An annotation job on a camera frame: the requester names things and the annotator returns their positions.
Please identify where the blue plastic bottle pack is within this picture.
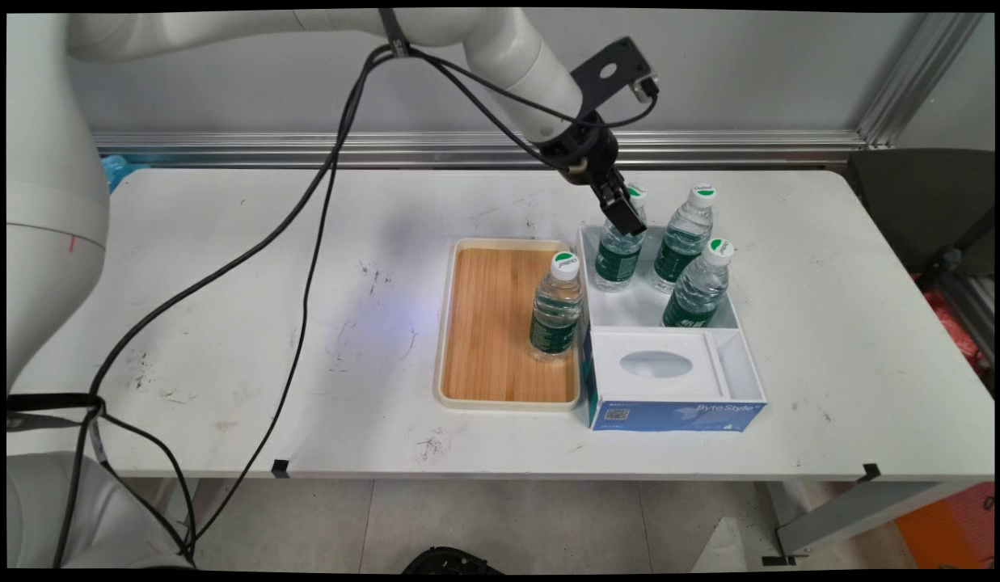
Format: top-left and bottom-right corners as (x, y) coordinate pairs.
(102, 154), (145, 193)

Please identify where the white table leg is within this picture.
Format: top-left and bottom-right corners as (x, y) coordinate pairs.
(762, 481), (966, 567)

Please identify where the black round object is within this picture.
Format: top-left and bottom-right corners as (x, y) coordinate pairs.
(403, 547), (505, 575)

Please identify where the orange box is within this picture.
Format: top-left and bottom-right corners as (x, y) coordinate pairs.
(896, 483), (995, 569)

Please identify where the wooden tray cream rim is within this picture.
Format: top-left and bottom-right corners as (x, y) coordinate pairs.
(435, 237), (583, 412)

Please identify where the white blue cardboard box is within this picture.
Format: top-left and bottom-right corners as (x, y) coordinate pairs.
(578, 224), (768, 433)

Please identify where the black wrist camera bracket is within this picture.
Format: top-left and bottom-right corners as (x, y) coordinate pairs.
(570, 36), (661, 112)

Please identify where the water bottle green label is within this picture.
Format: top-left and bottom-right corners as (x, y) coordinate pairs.
(652, 184), (718, 294)
(663, 238), (736, 329)
(529, 251), (586, 363)
(594, 184), (649, 293)

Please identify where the aluminium frame post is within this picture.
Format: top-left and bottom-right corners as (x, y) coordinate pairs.
(855, 12), (985, 151)

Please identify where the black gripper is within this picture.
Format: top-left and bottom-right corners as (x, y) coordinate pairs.
(540, 112), (648, 237)

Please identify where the red packaging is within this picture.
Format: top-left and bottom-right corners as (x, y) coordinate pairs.
(912, 275), (987, 374)

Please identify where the aluminium rail along wall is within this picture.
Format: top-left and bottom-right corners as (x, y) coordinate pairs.
(91, 129), (870, 169)

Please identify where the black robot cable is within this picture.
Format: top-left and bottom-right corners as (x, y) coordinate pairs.
(176, 44), (660, 563)
(51, 44), (660, 568)

